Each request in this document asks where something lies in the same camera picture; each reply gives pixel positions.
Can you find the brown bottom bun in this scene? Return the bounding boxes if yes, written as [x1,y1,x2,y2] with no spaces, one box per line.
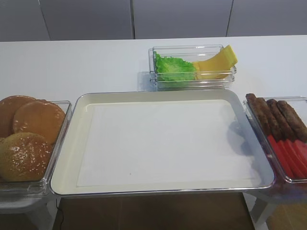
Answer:
[12,100,65,144]

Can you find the brown bun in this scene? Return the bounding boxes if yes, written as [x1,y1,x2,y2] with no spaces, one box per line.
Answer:
[12,100,65,144]
[0,95,35,138]

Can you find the green lettuce leaf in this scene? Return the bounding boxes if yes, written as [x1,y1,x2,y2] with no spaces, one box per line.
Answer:
[154,51,196,81]

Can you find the clear plastic lettuce cheese container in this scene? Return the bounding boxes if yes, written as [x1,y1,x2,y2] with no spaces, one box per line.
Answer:
[148,45,237,91]

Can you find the white paper tray liner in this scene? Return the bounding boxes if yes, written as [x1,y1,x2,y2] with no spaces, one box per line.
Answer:
[77,100,260,187]

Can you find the white metal serving tray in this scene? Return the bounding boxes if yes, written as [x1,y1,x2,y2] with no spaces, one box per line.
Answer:
[50,90,275,196]

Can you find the yellow cheese slices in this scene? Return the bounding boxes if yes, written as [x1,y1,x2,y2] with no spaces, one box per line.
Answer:
[192,45,237,80]

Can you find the brown meat patty left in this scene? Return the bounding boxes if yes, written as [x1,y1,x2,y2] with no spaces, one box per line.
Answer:
[246,93,282,142]

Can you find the brown meat patty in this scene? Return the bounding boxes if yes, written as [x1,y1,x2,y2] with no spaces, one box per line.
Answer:
[277,101,307,143]
[266,99,296,141]
[246,93,282,142]

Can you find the brown meat patty middle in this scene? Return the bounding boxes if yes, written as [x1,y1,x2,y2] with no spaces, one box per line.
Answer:
[266,99,296,141]

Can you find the clear plastic bun container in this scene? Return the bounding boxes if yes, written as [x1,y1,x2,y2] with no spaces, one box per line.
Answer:
[0,95,72,196]

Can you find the sesame top bun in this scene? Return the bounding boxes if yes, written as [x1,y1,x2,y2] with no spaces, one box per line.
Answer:
[0,132,53,182]

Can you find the brown meat patty right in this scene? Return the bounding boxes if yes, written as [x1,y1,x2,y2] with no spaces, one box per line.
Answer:
[277,101,307,143]

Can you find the red tomato slices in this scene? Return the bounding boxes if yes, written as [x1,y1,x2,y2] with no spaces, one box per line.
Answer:
[267,135,307,180]

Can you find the brown bun behind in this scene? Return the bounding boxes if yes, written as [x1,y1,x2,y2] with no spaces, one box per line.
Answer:
[0,95,35,138]

